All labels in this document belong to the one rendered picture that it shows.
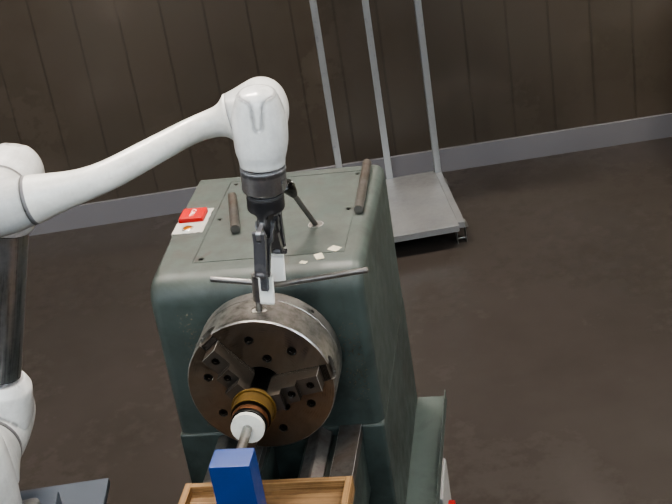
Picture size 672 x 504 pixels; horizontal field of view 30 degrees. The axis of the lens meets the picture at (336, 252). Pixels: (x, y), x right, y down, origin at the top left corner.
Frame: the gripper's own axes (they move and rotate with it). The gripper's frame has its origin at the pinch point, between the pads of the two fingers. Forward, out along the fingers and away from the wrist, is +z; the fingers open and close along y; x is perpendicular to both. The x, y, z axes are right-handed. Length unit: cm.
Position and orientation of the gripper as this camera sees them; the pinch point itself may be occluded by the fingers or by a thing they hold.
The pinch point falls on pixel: (272, 282)
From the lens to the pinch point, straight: 256.5
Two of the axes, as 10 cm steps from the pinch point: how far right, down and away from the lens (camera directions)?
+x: -9.7, -0.6, 2.2
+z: 0.5, 8.9, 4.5
